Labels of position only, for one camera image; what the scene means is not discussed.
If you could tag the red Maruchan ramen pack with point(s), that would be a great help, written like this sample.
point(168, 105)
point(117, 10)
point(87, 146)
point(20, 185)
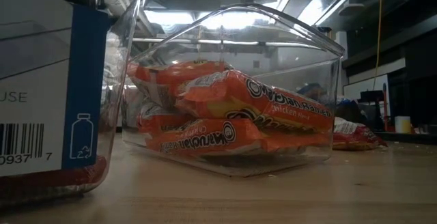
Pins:
point(358, 137)

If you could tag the red metal stand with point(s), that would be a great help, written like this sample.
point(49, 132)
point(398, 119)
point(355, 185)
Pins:
point(385, 108)

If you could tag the clear plastic bin with label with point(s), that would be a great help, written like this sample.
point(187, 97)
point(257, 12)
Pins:
point(34, 80)

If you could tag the orange Maruchan ramen pack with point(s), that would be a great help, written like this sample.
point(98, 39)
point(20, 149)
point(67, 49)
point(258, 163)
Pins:
point(164, 77)
point(211, 137)
point(157, 119)
point(239, 91)

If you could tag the blue Maruchan ramen pack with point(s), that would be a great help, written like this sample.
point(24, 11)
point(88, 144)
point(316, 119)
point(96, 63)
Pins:
point(312, 92)
point(346, 102)

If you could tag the black equipment stand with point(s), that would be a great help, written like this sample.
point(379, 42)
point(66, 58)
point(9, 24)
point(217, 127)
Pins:
point(372, 97)

